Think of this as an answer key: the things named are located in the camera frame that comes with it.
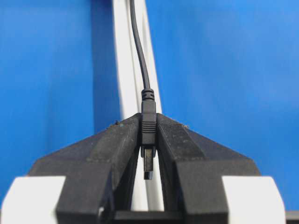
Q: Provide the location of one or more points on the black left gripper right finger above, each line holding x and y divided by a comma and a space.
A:
191, 167

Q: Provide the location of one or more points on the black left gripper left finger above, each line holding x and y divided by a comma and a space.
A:
99, 172

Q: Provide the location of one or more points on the aluminium extrusion frame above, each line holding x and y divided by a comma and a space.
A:
147, 194

